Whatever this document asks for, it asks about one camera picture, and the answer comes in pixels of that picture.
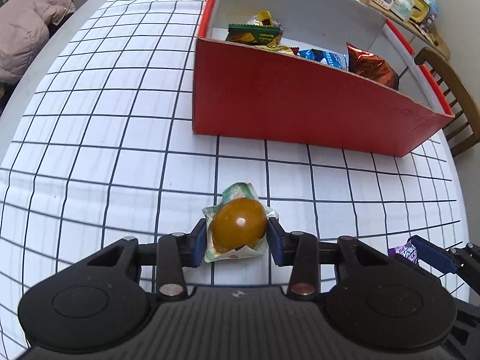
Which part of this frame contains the purple candy wrapper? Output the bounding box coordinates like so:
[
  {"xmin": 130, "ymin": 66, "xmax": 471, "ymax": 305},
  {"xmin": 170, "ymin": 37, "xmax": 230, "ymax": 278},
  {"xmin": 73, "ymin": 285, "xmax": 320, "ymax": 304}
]
[{"xmin": 387, "ymin": 241, "xmax": 418, "ymax": 264}]

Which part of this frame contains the brown egg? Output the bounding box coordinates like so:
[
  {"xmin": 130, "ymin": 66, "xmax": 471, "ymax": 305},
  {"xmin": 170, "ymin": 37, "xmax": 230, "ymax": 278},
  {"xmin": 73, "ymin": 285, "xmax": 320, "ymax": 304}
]
[{"xmin": 202, "ymin": 182, "xmax": 279, "ymax": 263}]

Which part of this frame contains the green snack packet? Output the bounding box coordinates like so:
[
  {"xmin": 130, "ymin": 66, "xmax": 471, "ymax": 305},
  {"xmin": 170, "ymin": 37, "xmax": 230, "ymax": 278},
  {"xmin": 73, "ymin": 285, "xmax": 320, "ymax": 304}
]
[{"xmin": 226, "ymin": 24, "xmax": 282, "ymax": 46}]

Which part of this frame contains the yellow foil snack packet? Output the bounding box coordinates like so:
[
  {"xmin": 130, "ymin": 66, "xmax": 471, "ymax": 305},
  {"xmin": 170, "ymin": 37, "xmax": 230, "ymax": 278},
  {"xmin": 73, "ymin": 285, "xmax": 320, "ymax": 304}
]
[{"xmin": 247, "ymin": 10, "xmax": 284, "ymax": 46}]

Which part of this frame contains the white black grid tablecloth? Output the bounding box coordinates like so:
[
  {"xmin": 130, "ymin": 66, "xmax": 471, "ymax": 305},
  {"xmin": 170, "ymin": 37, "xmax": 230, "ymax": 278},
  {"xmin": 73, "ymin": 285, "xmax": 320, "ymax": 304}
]
[{"xmin": 1, "ymin": 0, "xmax": 469, "ymax": 359}]

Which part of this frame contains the brown wooden chair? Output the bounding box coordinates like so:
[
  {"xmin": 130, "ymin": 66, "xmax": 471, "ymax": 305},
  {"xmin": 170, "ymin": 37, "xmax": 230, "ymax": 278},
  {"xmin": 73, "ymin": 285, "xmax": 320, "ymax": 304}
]
[{"xmin": 414, "ymin": 47, "xmax": 479, "ymax": 158}]

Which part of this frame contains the red white cardboard box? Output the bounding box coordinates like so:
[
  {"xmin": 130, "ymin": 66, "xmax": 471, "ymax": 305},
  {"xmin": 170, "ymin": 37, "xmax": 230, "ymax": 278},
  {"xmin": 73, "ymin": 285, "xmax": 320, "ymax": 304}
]
[{"xmin": 192, "ymin": 0, "xmax": 453, "ymax": 157}]

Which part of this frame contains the blue foil snack packet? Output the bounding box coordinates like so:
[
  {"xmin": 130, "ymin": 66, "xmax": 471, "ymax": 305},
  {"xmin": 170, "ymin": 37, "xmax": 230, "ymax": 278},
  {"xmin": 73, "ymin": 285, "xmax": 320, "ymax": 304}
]
[{"xmin": 298, "ymin": 49, "xmax": 348, "ymax": 71}]

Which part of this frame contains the red foil snack bag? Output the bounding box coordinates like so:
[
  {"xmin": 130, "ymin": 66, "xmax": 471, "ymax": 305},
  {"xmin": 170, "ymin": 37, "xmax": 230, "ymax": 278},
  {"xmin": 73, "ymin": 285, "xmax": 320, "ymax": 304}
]
[{"xmin": 346, "ymin": 43, "xmax": 400, "ymax": 90}]

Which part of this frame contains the white wooden side cabinet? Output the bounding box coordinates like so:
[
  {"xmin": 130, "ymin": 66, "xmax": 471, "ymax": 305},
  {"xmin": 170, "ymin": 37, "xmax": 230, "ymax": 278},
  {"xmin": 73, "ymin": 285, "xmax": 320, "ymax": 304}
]
[{"xmin": 360, "ymin": 0, "xmax": 451, "ymax": 59}]

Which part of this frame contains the yellow tissue box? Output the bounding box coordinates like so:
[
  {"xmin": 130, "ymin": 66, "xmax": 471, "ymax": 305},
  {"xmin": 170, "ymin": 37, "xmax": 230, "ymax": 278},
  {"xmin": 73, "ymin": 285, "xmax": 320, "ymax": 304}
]
[{"xmin": 409, "ymin": 0, "xmax": 431, "ymax": 24}]

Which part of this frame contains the wet wipes pack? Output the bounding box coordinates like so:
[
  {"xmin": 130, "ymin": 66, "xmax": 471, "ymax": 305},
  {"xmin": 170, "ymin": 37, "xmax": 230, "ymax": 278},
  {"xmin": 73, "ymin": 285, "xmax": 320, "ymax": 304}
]
[{"xmin": 390, "ymin": 0, "xmax": 413, "ymax": 21}]

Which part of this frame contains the pink padded jacket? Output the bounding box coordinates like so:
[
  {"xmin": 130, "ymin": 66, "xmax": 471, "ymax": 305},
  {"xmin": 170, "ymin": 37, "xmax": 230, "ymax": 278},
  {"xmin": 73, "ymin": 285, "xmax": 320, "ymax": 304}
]
[{"xmin": 1, "ymin": 0, "xmax": 76, "ymax": 85}]

